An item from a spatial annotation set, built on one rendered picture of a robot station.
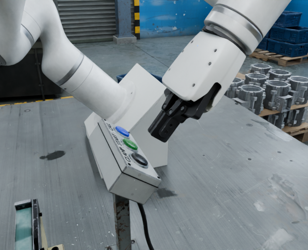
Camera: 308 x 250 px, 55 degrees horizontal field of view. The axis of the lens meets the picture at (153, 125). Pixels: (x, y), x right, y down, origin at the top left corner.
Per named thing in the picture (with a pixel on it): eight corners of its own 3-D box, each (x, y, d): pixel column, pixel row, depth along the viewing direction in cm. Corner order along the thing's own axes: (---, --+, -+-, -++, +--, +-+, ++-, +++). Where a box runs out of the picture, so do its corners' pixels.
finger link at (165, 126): (174, 96, 44) (148, 133, 45) (183, 104, 41) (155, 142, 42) (188, 106, 45) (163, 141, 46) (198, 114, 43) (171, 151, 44)
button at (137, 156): (145, 174, 46) (151, 165, 46) (130, 167, 44) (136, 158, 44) (138, 164, 49) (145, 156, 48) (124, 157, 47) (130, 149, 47)
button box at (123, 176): (144, 206, 46) (164, 180, 45) (107, 192, 42) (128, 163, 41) (116, 152, 60) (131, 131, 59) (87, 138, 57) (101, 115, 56)
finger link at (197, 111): (216, 62, 41) (187, 76, 45) (210, 110, 38) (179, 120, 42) (221, 67, 42) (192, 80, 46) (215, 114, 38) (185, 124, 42)
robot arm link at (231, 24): (202, 3, 44) (190, 20, 45) (237, 7, 37) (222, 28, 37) (236, 35, 48) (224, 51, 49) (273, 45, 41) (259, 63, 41)
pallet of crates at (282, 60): (315, 61, 521) (327, 13, 486) (284, 66, 487) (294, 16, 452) (263, 48, 615) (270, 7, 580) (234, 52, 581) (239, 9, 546)
